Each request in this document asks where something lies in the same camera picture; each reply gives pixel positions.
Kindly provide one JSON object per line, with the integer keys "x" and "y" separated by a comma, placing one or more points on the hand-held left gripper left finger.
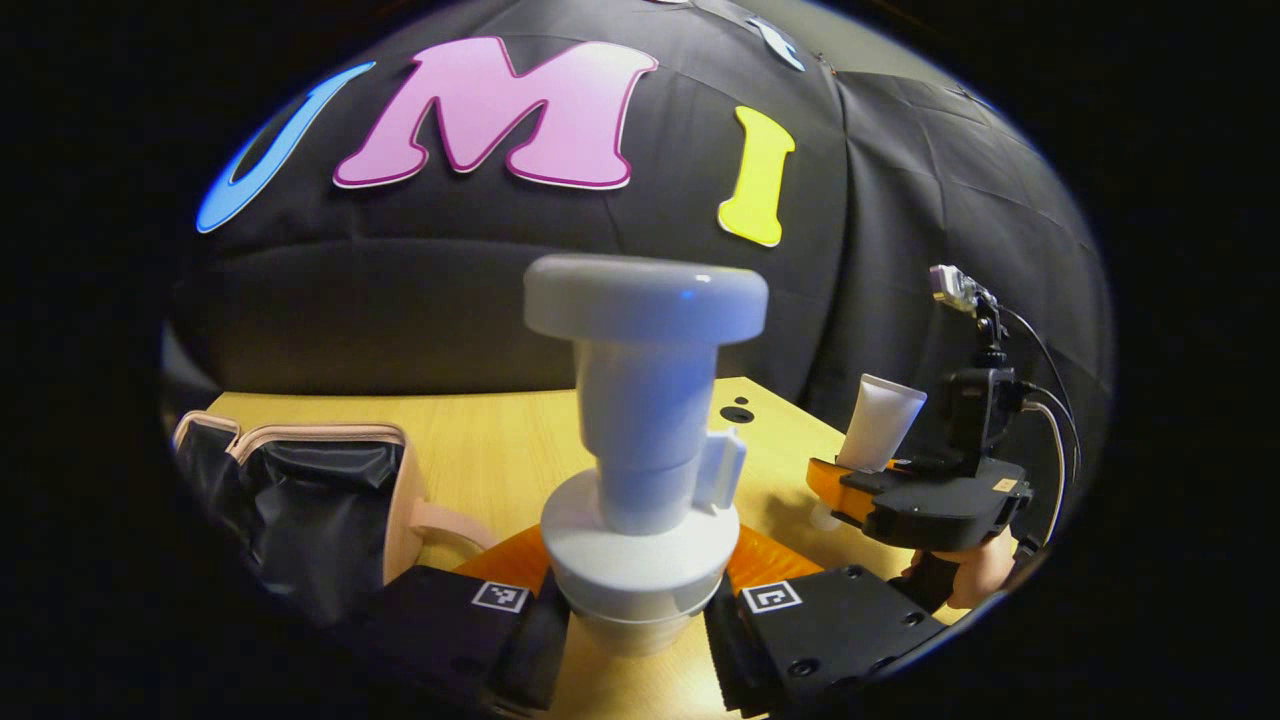
{"x": 535, "y": 650}

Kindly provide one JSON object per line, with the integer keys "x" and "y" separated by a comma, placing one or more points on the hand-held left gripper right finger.
{"x": 735, "y": 650}

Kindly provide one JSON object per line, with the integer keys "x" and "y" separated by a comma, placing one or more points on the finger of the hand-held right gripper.
{"x": 825, "y": 485}

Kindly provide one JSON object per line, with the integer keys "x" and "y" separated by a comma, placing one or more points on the white squeeze tube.
{"x": 880, "y": 420}

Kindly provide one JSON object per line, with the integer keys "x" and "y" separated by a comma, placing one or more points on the small pink suitcase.
{"x": 320, "y": 500}

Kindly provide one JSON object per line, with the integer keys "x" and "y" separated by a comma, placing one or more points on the black backdrop cloth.
{"x": 500, "y": 290}

